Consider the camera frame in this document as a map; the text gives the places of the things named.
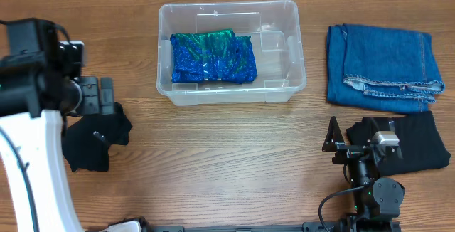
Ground small black cloth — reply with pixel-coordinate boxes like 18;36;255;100
62;102;133;172

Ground blue green sequin garment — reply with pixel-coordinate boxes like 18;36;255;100
170;29;258;84

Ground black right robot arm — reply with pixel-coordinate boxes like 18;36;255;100
318;116;405;232

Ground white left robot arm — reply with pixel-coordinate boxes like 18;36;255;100
1;18;132;231

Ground folded black garment right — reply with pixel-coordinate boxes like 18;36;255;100
346;111;451;176

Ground folded blue denim jeans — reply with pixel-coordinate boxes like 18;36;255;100
326;23;445;113

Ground clear plastic storage bin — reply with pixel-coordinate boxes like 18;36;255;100
156;0;307;106

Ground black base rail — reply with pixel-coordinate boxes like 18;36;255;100
85;221;402;232

